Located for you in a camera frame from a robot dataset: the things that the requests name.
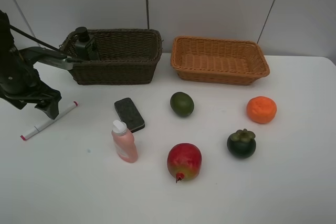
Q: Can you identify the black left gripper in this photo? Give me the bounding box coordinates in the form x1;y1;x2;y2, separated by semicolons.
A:
1;46;62;120

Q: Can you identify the white marker with red caps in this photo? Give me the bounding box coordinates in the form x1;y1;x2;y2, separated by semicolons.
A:
20;101;79;141

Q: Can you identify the dark green pump bottle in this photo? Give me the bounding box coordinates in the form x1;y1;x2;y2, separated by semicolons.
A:
75;27;100;61

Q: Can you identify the grey whiteboard eraser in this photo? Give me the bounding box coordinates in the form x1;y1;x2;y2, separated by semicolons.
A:
114;98;145;133

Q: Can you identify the pink squeeze bottle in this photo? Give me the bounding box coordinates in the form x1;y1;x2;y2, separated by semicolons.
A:
111;120;138;163

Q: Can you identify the green lime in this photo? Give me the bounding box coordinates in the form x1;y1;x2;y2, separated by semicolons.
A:
170;92;194;117

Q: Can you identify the dark mangosteen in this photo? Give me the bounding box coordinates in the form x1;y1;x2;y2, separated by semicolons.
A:
227;129;256;159

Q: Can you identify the orange tangerine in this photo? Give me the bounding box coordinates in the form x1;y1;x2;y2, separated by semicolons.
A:
246;96;277;124

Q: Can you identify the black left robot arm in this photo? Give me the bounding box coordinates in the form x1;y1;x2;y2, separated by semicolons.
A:
1;12;66;119

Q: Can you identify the dark brown wicker basket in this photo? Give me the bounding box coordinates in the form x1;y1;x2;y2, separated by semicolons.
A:
69;28;162;86

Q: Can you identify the red pomegranate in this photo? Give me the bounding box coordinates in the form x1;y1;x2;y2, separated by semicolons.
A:
167;143;202;183

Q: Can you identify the orange wicker basket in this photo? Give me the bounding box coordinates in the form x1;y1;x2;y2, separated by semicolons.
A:
171;36;270;86

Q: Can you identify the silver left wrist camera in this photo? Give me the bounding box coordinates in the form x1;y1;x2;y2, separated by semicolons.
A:
38;57;83;70

